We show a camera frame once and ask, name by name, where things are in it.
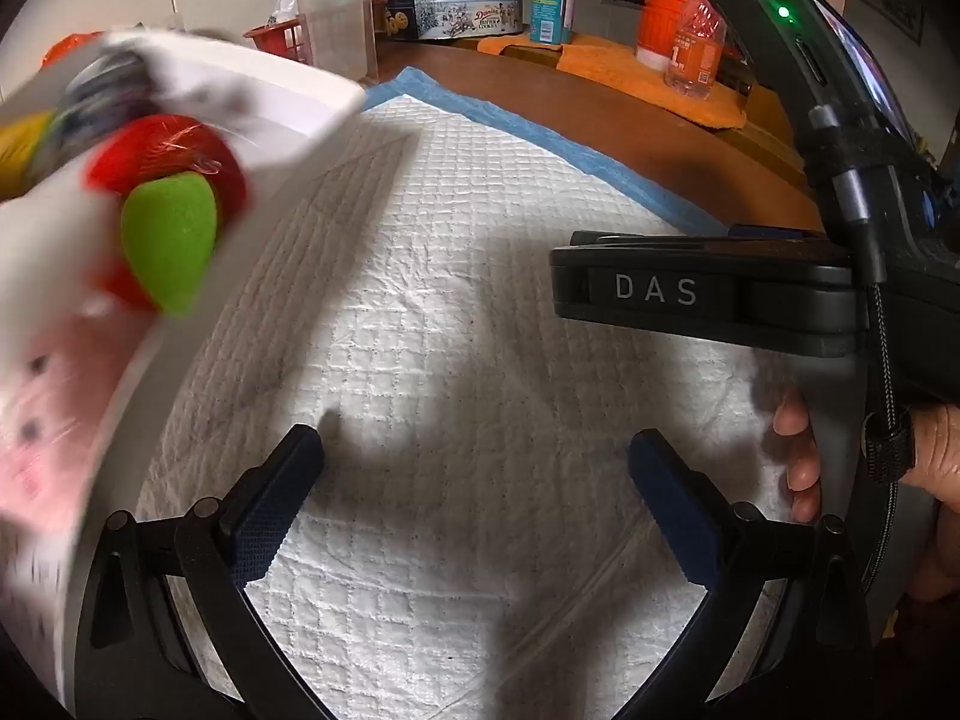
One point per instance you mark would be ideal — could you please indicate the white cardboard box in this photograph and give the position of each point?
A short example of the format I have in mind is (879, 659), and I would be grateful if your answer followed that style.
(285, 101)

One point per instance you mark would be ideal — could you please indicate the red and green plush toy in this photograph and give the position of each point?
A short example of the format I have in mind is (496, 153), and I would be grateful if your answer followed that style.
(172, 150)

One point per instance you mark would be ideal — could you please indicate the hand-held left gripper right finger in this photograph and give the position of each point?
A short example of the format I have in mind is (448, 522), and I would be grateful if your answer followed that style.
(679, 510)

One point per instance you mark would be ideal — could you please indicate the orange towel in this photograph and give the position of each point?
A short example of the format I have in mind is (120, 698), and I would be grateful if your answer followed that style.
(622, 67)

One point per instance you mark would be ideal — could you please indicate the person's right hand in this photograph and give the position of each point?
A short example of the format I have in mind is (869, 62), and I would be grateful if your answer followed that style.
(937, 450)

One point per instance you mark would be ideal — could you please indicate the white quilted pad blue border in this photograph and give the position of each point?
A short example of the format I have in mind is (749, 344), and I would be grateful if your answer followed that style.
(465, 277)

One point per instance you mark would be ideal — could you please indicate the red plastic basket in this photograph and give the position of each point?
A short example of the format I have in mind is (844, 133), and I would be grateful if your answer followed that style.
(281, 37)

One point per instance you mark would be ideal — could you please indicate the clear plastic pitcher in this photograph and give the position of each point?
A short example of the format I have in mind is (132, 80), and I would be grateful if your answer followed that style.
(337, 30)

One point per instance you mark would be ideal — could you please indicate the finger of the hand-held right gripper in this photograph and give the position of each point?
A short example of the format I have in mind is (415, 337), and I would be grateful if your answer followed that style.
(652, 239)

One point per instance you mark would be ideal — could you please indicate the pink sponge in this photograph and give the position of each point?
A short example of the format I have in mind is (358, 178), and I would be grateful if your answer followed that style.
(45, 420)

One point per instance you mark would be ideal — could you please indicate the printed cookie tin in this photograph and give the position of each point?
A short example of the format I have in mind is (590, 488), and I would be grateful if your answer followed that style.
(465, 19)

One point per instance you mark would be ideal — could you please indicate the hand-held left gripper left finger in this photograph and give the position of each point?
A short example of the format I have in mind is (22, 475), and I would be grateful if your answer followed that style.
(262, 532)

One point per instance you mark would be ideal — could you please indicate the plastic bottle orange label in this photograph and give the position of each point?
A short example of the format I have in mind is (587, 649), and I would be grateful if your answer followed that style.
(694, 60)

